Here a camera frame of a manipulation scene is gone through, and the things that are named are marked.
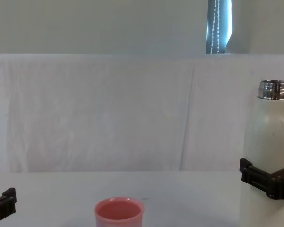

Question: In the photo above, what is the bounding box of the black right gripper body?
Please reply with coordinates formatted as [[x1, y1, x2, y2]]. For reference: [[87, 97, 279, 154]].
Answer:
[[269, 166, 284, 202]]

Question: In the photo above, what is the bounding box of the cream vacuum bottle steel neck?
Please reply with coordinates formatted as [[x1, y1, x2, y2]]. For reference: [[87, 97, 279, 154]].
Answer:
[[239, 79, 284, 227]]

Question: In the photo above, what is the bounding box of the white tablecloth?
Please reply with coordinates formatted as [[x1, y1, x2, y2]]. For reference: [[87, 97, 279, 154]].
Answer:
[[0, 170, 284, 227]]

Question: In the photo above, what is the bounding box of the pink plastic cup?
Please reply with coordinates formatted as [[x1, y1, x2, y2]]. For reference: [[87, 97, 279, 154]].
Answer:
[[94, 196, 145, 227]]

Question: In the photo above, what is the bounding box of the white draped cloth sheet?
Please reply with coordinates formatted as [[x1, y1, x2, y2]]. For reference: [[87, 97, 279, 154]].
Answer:
[[0, 53, 284, 173]]

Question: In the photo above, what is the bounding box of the white curtain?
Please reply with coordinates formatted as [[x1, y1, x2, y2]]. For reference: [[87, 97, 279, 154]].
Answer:
[[0, 0, 208, 55], [224, 0, 284, 55]]

